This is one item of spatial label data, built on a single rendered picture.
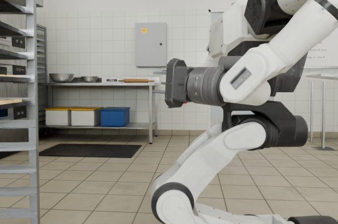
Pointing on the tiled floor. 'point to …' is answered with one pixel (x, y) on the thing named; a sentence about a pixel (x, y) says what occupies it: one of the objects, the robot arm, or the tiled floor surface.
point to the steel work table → (111, 85)
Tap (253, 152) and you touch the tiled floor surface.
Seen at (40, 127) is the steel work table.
